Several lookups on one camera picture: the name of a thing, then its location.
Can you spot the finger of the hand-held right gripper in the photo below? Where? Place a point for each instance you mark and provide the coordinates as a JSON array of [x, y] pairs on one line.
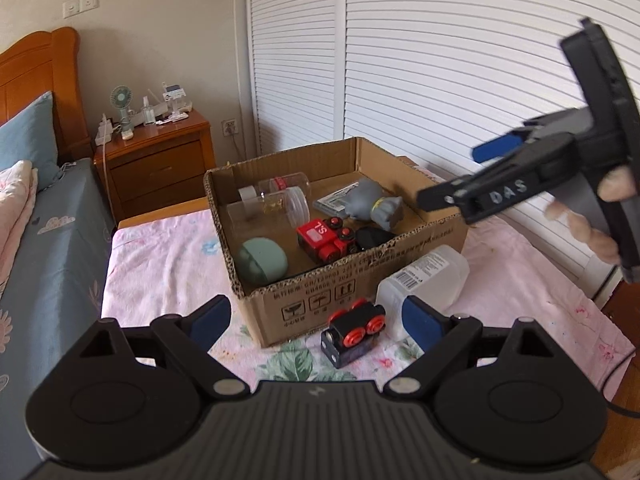
[[497, 146], [480, 195]]

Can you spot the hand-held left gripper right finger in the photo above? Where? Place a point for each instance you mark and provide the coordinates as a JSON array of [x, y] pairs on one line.
[[422, 322]]

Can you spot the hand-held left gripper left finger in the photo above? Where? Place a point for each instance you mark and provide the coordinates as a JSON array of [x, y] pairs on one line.
[[210, 322]]

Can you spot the white plastic bottle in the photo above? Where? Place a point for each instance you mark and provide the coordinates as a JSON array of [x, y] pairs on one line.
[[435, 270]]

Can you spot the black toy train car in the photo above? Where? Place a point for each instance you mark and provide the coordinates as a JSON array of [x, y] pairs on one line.
[[345, 330]]

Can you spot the black oval case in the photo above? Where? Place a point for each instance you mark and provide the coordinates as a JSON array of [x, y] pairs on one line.
[[375, 237]]

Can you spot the brown cardboard box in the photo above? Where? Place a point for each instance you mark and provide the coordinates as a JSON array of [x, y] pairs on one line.
[[310, 305]]

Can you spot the grey elephant toy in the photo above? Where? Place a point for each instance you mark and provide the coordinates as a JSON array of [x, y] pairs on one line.
[[365, 200]]

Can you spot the clear plastic jar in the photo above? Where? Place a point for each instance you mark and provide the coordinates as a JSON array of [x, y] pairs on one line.
[[260, 207]]

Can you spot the red toy train car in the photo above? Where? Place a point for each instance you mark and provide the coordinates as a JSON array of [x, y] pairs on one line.
[[315, 237]]

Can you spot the white plastic packet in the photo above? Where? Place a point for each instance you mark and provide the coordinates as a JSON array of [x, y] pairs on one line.
[[332, 201]]

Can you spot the person's right hand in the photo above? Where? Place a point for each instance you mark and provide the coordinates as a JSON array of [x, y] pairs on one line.
[[595, 242]]

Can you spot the green round case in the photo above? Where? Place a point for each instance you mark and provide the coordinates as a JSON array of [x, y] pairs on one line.
[[260, 260]]

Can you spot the white louvered closet door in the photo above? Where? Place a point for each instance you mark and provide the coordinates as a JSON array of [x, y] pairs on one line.
[[300, 60], [425, 60]]

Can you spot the wooden nightstand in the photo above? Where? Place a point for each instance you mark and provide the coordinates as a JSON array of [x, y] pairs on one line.
[[160, 170]]

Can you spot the blue-grey bed sheet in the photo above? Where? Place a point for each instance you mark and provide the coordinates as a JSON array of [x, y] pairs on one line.
[[60, 260]]

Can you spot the clear bottle with red label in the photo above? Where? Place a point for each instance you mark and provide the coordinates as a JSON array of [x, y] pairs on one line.
[[292, 180]]

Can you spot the clear spray bottle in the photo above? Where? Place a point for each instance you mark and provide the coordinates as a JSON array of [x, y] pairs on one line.
[[148, 115]]

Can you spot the white power strip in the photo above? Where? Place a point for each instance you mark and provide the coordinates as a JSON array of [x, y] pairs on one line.
[[104, 132]]

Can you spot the pink quilt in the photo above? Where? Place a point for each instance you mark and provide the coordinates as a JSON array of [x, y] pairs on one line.
[[12, 210]]

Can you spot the green desk fan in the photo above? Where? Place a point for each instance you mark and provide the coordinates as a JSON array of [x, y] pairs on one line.
[[121, 97]]

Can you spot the large blue pillow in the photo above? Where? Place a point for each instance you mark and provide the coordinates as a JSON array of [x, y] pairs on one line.
[[30, 140]]

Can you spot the wooden bed headboard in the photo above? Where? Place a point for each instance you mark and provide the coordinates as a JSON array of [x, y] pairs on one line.
[[30, 65]]

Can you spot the white wall outlet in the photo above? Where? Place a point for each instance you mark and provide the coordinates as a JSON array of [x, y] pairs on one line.
[[89, 1], [230, 127]]

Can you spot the white wall switch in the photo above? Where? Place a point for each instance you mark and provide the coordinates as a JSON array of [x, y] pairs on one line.
[[71, 8]]

